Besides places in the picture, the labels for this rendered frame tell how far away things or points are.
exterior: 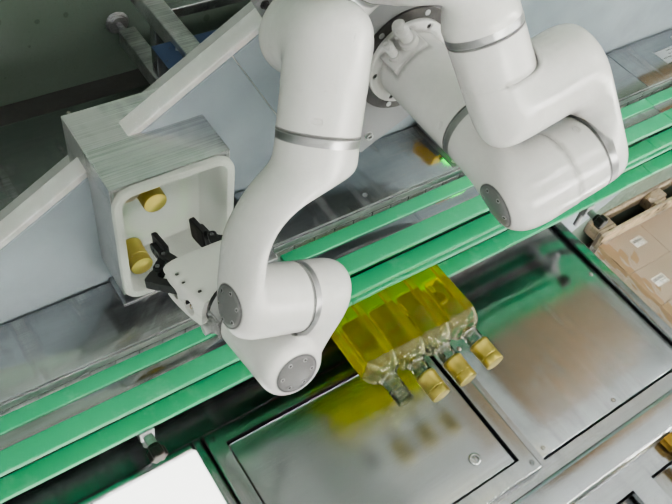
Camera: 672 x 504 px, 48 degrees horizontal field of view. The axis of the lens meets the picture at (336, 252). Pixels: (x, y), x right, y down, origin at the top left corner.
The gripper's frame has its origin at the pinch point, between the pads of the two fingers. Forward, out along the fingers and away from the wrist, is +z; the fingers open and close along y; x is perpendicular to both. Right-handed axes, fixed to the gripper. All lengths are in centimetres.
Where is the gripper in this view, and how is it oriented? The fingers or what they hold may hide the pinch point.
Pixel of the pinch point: (179, 240)
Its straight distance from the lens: 100.3
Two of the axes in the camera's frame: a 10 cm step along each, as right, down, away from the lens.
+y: 8.2, -3.7, 4.4
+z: -5.7, -5.0, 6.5
